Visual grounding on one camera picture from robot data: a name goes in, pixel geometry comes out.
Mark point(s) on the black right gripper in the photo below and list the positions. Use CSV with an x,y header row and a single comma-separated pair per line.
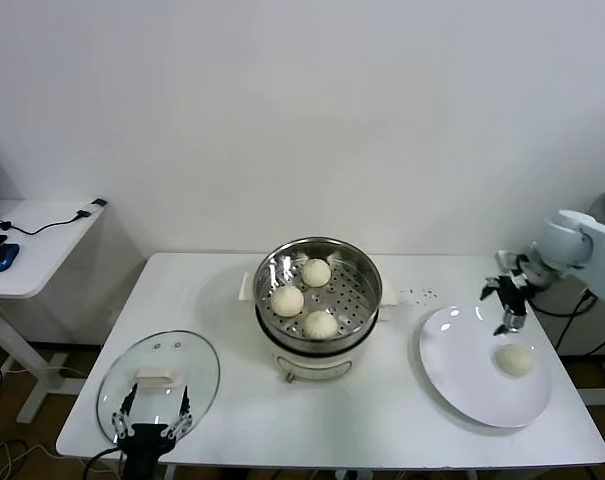
x,y
513,295

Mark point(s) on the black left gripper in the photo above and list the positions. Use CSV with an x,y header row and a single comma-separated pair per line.
x,y
142,450

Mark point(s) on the white steamed baozi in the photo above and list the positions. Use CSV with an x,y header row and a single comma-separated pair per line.
x,y
316,272
320,324
287,300
515,360

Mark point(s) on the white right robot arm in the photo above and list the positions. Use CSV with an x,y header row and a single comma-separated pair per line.
x,y
567,240

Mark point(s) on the steel steamer basket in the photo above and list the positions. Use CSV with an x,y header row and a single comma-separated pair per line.
x,y
352,295

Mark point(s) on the glass pot lid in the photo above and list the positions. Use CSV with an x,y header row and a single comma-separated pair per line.
x,y
192,350

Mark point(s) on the white oval plate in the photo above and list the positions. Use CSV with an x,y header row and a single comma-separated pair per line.
x,y
462,360

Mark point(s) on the white electric cooker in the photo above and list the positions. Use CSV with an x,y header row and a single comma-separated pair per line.
x,y
312,367

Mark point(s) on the white side table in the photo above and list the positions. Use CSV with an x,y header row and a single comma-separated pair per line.
x,y
32,250

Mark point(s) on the blue computer mouse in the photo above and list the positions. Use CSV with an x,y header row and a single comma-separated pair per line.
x,y
2,257

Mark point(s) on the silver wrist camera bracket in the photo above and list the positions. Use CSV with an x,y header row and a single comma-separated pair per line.
x,y
506,259

